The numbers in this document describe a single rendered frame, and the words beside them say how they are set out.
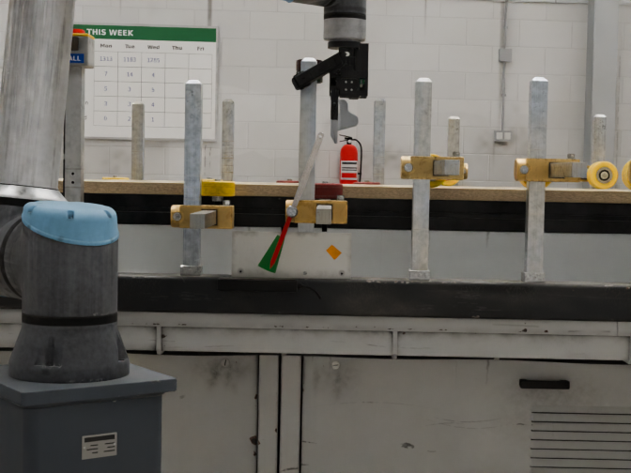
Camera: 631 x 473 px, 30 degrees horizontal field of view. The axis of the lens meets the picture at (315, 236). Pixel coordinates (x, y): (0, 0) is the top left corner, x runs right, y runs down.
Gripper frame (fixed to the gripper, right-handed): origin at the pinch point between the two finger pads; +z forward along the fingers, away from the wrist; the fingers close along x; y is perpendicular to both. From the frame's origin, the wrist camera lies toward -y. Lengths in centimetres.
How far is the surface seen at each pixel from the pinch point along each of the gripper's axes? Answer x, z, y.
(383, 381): 31, 57, 13
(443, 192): 27.6, 11.6, 26.4
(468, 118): 739, -41, 113
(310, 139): 6.1, 0.3, -4.8
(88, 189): 28, 12, -57
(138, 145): 115, 0, -60
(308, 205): 5.3, 14.6, -4.9
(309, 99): 6.1, -8.2, -5.2
